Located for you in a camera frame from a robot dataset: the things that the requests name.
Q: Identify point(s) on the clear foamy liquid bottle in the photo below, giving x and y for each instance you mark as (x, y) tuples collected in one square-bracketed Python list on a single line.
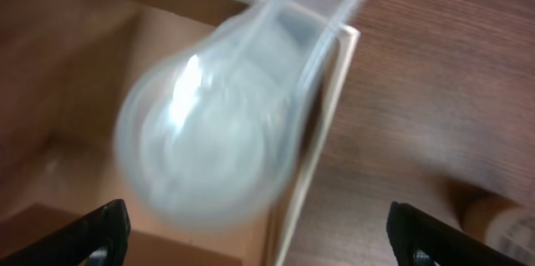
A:
[(209, 136)]

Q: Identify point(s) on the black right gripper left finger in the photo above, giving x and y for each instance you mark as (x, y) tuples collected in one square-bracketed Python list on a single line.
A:
[(97, 238)]

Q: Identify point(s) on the white open cardboard box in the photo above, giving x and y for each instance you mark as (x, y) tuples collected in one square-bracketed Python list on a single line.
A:
[(66, 69)]

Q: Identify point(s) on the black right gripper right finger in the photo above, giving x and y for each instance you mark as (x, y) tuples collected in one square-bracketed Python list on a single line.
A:
[(417, 238)]

